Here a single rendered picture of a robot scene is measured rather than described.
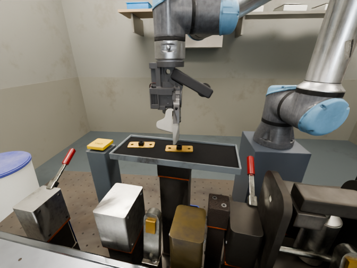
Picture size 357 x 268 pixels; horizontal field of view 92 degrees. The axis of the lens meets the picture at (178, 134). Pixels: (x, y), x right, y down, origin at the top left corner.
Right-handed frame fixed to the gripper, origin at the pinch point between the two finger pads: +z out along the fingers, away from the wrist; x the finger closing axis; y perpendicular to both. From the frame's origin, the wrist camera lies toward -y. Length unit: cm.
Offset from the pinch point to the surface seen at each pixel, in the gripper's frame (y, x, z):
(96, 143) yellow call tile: 27.3, -2.7, 5.1
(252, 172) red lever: -20.7, 7.2, 7.9
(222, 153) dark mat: -13.1, 2.0, 5.2
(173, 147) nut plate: 1.6, -0.4, 4.8
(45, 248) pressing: 30.8, 21.9, 20.8
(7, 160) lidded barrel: 158, -77, 63
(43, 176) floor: 184, -129, 121
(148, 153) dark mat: 8.7, 3.3, 5.1
